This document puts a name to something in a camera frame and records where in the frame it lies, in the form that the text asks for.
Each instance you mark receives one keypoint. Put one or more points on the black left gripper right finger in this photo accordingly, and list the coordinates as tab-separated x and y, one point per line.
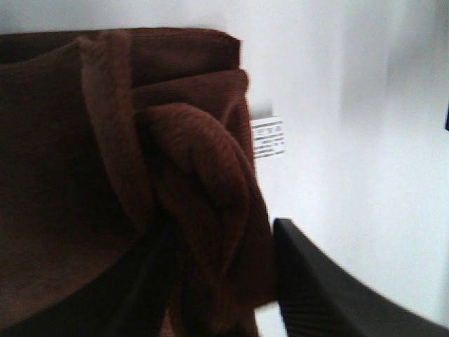
318	298

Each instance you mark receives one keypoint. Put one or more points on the brown towel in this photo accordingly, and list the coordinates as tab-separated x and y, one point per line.
106	135

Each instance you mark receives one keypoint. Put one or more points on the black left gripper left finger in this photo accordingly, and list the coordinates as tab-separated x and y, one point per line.
142	311

